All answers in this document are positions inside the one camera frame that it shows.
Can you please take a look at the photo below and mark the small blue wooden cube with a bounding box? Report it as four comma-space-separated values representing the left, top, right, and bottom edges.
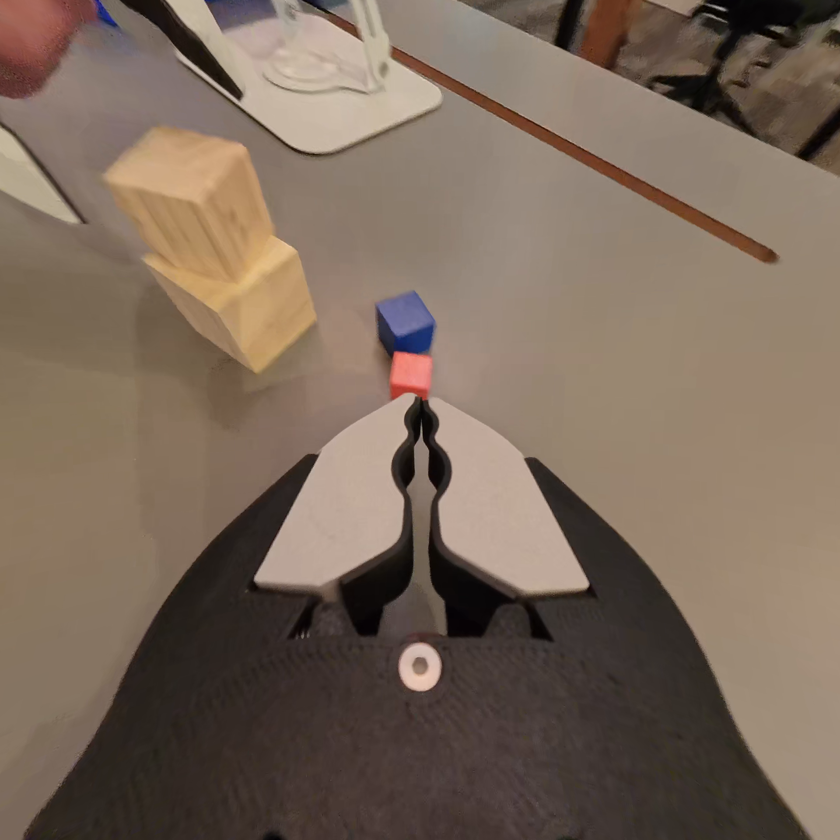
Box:
375, 290, 437, 358

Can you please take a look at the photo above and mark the brown wooden leg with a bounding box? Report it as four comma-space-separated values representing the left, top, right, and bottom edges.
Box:
581, 0, 641, 67

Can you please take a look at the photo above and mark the large plain wooden cube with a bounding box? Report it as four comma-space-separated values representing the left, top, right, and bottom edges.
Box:
103, 126, 275, 283
143, 235, 318, 374

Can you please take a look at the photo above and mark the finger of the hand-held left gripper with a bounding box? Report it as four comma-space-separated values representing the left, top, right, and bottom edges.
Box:
0, 123, 86, 225
121, 0, 248, 101

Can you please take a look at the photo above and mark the person's left hand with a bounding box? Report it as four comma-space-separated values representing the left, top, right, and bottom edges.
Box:
0, 0, 99, 99

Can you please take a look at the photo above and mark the black chair base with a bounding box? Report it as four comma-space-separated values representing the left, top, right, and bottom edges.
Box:
650, 0, 824, 135

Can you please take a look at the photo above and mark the small red wooden cube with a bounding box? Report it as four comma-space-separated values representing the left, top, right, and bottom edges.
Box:
389, 352, 434, 401

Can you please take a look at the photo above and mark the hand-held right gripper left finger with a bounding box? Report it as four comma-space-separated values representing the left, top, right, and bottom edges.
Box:
252, 392, 421, 637

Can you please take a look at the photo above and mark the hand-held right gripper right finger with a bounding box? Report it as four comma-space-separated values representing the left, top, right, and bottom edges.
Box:
420, 394, 590, 637

